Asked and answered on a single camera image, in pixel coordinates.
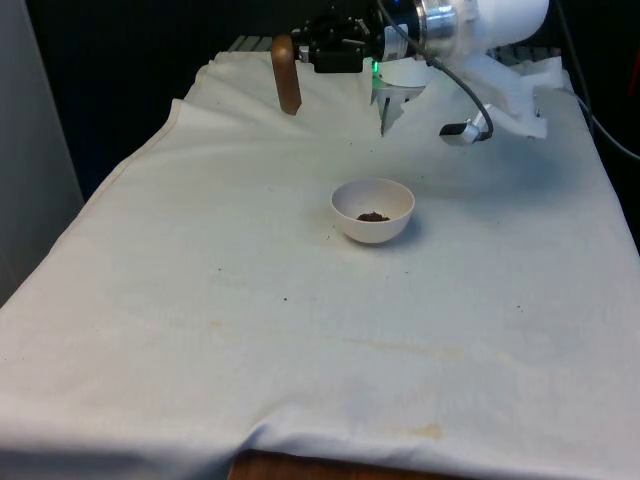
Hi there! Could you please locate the silver cable plug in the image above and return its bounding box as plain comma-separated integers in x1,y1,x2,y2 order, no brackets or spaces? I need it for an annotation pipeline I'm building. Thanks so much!
438,104,497,147

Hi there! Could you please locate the black cable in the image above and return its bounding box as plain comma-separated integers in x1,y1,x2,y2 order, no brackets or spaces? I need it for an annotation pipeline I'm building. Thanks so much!
552,0,640,160
375,0,497,139

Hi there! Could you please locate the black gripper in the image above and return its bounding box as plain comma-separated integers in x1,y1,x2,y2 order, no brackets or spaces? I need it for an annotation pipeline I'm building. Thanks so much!
291,0,427,75

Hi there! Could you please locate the white bowl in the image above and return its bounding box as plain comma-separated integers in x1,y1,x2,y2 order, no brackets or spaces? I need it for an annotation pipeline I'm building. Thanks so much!
329,178,417,246

